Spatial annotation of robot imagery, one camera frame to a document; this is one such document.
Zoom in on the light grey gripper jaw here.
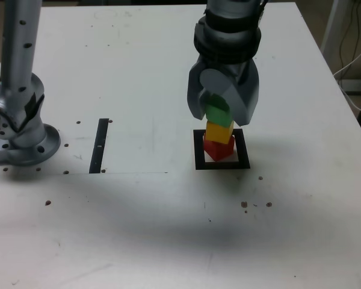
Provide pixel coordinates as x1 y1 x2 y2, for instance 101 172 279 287
199 61 261 127

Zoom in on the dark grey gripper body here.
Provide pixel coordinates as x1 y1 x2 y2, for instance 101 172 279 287
197 56 256 85

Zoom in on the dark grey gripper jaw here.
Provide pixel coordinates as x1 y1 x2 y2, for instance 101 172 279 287
186 57 211 120

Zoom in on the green cube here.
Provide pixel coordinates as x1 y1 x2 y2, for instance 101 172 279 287
205 93 232 127

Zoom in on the yellow cube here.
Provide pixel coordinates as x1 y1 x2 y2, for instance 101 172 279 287
205 120 235 144

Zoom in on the red cube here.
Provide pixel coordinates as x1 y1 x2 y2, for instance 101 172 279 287
202 134 236 163

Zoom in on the black tape square outline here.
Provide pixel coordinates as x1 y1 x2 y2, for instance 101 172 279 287
193 128 251 171

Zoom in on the black tape strip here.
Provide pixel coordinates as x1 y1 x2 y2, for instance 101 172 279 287
88 118 110 175

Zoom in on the white cable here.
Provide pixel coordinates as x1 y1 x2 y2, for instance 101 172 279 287
333 37 361 114

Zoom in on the white metal post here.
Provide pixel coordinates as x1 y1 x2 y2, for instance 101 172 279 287
320 0 348 60

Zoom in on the thin black background cable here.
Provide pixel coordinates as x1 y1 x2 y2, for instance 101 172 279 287
347 0 361 61

